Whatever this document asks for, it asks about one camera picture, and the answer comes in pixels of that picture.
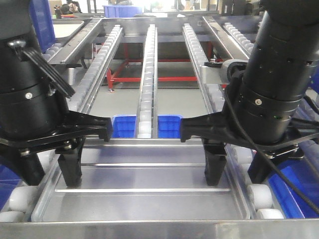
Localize blue bin below rollers right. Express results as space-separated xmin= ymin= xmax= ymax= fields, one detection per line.
xmin=158 ymin=115 xmax=183 ymax=138

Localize silver metal tray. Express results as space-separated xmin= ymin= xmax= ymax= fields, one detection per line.
xmin=31 ymin=139 xmax=250 ymax=222

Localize blue bin below rollers left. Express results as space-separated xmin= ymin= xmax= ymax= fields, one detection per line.
xmin=112 ymin=115 xmax=136 ymax=138

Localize roller track beside crate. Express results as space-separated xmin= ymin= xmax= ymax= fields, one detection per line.
xmin=179 ymin=23 xmax=253 ymax=173

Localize roller track left of divider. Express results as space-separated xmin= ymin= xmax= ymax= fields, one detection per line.
xmin=135 ymin=24 xmax=158 ymax=138

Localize distant blue bin on table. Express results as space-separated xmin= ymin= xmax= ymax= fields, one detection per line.
xmin=103 ymin=5 xmax=142 ymax=18

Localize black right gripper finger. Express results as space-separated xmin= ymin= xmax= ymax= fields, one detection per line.
xmin=248 ymin=149 xmax=303 ymax=184
xmin=202 ymin=138 xmax=227 ymax=186

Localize steel divider rail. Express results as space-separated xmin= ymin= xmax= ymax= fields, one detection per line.
xmin=202 ymin=16 xmax=249 ymax=60

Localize seated person in background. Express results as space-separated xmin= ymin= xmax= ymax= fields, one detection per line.
xmin=60 ymin=0 xmax=82 ymax=14

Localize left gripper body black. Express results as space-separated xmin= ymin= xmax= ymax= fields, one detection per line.
xmin=0 ymin=111 xmax=112 ymax=156

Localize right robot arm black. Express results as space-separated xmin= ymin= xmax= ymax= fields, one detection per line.
xmin=180 ymin=0 xmax=319 ymax=186

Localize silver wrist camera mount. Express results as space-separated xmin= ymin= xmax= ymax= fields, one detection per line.
xmin=200 ymin=59 xmax=248 ymax=85

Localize blue bin below rollers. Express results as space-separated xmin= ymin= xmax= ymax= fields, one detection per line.
xmin=112 ymin=115 xmax=136 ymax=138
xmin=158 ymin=115 xmax=183 ymax=138

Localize red floor frame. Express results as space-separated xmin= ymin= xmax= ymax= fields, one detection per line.
xmin=106 ymin=42 xmax=215 ymax=91

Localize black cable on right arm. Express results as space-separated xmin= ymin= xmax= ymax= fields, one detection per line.
xmin=223 ymin=72 xmax=319 ymax=216

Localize front steel shelf beam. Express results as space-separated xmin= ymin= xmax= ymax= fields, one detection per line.
xmin=0 ymin=219 xmax=319 ymax=239

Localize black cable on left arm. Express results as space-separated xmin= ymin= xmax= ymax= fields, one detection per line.
xmin=14 ymin=46 xmax=76 ymax=98

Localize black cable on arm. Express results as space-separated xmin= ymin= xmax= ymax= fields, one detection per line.
xmin=223 ymin=72 xmax=319 ymax=216
xmin=14 ymin=46 xmax=76 ymax=98

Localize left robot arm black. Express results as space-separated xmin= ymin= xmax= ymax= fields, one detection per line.
xmin=0 ymin=0 xmax=113 ymax=187

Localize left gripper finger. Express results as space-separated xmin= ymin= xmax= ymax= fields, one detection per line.
xmin=55 ymin=138 xmax=85 ymax=187
xmin=0 ymin=144 xmax=45 ymax=186

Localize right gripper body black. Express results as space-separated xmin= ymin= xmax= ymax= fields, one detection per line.
xmin=180 ymin=95 xmax=319 ymax=152

